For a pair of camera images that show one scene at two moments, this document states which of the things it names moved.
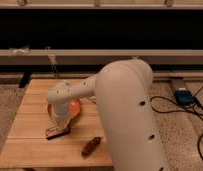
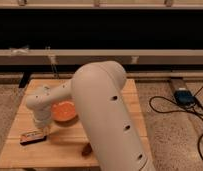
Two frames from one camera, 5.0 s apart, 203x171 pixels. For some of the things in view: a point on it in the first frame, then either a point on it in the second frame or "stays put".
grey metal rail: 99,56 stays put
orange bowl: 74,108 stays put
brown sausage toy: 91,146 stays put
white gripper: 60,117 -> 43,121
